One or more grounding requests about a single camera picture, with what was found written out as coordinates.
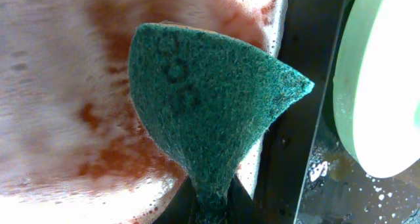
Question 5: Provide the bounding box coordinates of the green scouring sponge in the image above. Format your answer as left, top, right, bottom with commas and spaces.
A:
128, 23, 314, 223

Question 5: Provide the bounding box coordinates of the left mint green plate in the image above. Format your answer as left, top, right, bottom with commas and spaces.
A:
333, 0, 419, 178

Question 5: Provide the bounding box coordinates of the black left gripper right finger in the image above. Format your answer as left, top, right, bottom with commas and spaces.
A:
227, 175, 259, 224

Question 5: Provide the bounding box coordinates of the black round tray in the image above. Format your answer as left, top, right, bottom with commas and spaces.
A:
293, 0, 419, 224

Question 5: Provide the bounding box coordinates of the black rectangular soapy tray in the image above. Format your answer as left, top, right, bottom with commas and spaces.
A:
1, 0, 342, 223

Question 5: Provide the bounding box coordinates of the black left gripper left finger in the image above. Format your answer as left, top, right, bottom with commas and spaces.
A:
153, 176, 198, 224

